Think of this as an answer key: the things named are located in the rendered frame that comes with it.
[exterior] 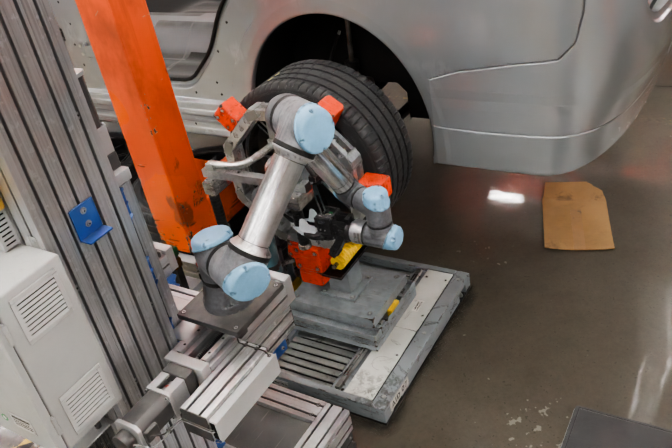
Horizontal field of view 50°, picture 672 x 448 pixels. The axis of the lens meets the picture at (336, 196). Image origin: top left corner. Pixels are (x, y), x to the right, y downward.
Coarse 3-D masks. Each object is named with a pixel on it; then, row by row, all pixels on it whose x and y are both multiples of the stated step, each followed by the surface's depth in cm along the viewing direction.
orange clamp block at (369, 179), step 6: (366, 174) 242; (372, 174) 242; (378, 174) 241; (360, 180) 240; (366, 180) 239; (372, 180) 238; (378, 180) 238; (384, 180) 237; (366, 186) 237; (378, 186) 235; (384, 186) 237; (390, 186) 241; (390, 192) 241
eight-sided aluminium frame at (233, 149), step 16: (256, 112) 245; (240, 128) 253; (224, 144) 261; (240, 144) 265; (336, 144) 236; (240, 160) 268; (352, 160) 236; (240, 192) 271; (352, 208) 246; (288, 224) 274; (320, 240) 263
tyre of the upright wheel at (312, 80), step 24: (288, 72) 253; (312, 72) 249; (336, 72) 250; (264, 96) 250; (312, 96) 240; (336, 96) 240; (360, 96) 244; (384, 96) 251; (360, 120) 238; (384, 120) 246; (360, 144) 240; (384, 144) 243; (408, 144) 256; (384, 168) 243; (408, 168) 259; (288, 216) 278
